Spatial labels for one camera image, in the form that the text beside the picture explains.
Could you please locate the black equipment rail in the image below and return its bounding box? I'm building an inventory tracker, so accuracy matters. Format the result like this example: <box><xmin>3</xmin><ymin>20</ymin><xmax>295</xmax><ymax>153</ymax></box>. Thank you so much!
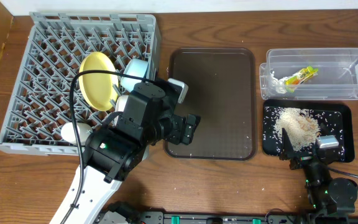
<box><xmin>93</xmin><ymin>202</ymin><xmax>358</xmax><ymax>224</ymax></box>

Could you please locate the clear plastic waste bin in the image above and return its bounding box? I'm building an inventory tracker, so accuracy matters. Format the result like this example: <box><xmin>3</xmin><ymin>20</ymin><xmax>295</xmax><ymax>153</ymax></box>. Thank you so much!
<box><xmin>259</xmin><ymin>48</ymin><xmax>358</xmax><ymax>100</ymax></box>

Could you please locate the white cup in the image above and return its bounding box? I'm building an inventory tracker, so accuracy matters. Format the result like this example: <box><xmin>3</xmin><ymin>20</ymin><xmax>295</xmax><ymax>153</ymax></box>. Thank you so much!
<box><xmin>61</xmin><ymin>122</ymin><xmax>93</xmax><ymax>145</ymax></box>

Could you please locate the black waste tray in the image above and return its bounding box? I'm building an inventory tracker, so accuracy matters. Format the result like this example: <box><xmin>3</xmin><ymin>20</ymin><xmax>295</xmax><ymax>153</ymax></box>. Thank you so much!
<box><xmin>262</xmin><ymin>100</ymin><xmax>355</xmax><ymax>162</ymax></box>

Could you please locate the pink small bowl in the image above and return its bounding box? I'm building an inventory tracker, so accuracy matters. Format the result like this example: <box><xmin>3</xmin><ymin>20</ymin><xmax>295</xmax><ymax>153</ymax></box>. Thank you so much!
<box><xmin>115</xmin><ymin>95</ymin><xmax>129</xmax><ymax>112</ymax></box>

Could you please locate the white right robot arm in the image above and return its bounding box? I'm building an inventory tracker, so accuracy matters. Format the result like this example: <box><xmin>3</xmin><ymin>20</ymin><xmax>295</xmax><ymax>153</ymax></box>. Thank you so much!
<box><xmin>280</xmin><ymin>129</ymin><xmax>358</xmax><ymax>223</ymax></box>

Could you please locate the green orange snack wrapper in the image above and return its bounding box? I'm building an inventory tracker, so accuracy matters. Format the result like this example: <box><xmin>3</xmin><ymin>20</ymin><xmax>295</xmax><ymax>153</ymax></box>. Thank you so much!
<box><xmin>284</xmin><ymin>66</ymin><xmax>318</xmax><ymax>93</ymax></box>

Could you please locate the light blue bowl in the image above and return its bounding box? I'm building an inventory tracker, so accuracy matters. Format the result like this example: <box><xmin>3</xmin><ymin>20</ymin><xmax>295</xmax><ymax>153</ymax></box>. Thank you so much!
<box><xmin>121</xmin><ymin>58</ymin><xmax>148</xmax><ymax>92</ymax></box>

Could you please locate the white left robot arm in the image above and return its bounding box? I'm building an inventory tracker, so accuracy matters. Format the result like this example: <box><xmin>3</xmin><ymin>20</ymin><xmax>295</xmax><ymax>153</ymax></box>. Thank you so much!
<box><xmin>51</xmin><ymin>78</ymin><xmax>201</xmax><ymax>223</ymax></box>

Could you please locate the grey dishwasher rack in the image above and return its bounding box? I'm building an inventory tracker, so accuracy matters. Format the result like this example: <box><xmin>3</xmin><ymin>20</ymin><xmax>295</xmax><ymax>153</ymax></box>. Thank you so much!
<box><xmin>0</xmin><ymin>12</ymin><xmax>161</xmax><ymax>156</ymax></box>

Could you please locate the dark brown serving tray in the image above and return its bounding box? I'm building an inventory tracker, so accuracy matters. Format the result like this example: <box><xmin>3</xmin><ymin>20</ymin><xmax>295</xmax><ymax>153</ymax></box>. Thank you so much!
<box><xmin>164</xmin><ymin>47</ymin><xmax>257</xmax><ymax>161</ymax></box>

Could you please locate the pile of rice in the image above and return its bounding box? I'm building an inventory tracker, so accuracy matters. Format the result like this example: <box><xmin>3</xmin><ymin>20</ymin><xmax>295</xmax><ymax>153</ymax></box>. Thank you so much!
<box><xmin>263</xmin><ymin>107</ymin><xmax>344</xmax><ymax>155</ymax></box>

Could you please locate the yellow round plate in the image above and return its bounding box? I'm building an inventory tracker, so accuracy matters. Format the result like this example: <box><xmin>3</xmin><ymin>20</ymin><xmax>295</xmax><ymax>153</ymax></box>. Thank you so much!
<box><xmin>78</xmin><ymin>52</ymin><xmax>119</xmax><ymax>111</ymax></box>

